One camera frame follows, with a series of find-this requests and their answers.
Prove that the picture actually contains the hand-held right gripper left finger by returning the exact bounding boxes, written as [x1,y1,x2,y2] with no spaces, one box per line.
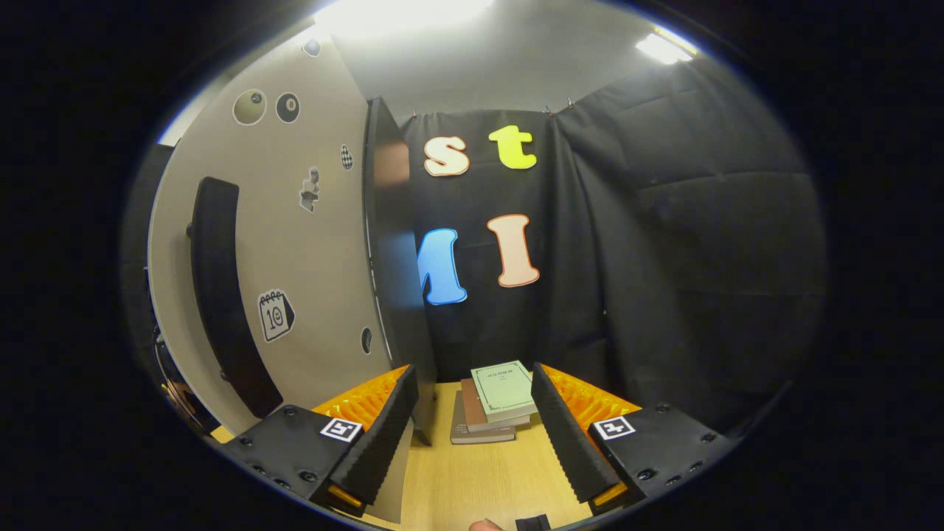
[220,365,420,517]

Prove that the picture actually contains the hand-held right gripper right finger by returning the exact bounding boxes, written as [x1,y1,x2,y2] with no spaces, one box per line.
[531,361,738,516]

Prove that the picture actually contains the black door handle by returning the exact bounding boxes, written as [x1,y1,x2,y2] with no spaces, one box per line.
[188,177,285,420]

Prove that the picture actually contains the grey cabinet door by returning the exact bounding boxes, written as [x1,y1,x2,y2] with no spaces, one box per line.
[146,33,415,526]

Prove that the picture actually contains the green book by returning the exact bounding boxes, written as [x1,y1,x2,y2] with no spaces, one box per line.
[471,360,538,423]

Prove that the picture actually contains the brown book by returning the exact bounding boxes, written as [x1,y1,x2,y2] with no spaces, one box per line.
[461,378,532,434]

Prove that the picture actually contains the black backdrop cloth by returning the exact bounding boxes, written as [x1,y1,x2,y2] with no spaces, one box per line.
[398,55,828,437]

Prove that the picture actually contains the narrow ceiling light panel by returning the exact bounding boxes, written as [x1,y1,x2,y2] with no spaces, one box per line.
[636,28,698,66]

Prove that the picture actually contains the large ceiling light panel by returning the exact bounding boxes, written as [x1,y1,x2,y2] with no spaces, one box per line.
[313,0,496,39]

